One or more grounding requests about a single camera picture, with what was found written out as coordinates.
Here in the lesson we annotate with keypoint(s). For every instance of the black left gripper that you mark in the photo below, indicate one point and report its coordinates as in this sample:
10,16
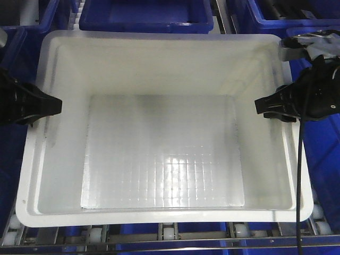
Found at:
26,103

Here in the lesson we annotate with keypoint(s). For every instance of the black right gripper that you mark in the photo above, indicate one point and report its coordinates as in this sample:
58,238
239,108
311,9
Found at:
316,94

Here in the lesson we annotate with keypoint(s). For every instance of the white plastic tote bin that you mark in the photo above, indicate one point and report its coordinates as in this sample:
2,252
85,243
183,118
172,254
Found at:
158,128

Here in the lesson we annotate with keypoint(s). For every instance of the blue bin near left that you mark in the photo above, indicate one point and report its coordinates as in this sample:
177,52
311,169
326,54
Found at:
13,136

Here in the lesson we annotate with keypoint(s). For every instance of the blue bin near right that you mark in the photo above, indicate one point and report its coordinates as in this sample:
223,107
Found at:
321,140

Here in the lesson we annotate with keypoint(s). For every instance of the blue bin far right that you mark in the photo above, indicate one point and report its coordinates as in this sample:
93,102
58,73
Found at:
275,17

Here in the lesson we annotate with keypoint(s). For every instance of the blue bin far left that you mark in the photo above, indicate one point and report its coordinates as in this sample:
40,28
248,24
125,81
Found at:
36,16

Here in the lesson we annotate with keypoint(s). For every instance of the blue bin behind tote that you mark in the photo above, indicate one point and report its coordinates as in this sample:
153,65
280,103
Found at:
147,16

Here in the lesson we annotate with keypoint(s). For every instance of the right side roller track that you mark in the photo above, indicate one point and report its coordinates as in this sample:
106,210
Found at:
317,221

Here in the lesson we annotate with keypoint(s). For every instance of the roller track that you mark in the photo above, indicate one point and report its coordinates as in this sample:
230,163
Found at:
96,234
238,230
14,233
168,232
317,221

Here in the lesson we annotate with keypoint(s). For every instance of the left side roller track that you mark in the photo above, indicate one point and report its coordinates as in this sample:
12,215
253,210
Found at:
14,233

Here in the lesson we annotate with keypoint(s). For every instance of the middle roller track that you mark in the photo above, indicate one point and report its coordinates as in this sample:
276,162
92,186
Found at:
168,232

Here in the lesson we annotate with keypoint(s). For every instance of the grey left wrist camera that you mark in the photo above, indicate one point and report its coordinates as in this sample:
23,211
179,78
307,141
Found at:
3,38

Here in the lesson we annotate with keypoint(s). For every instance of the metal front shelf rail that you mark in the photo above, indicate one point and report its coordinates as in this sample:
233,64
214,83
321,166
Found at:
154,246

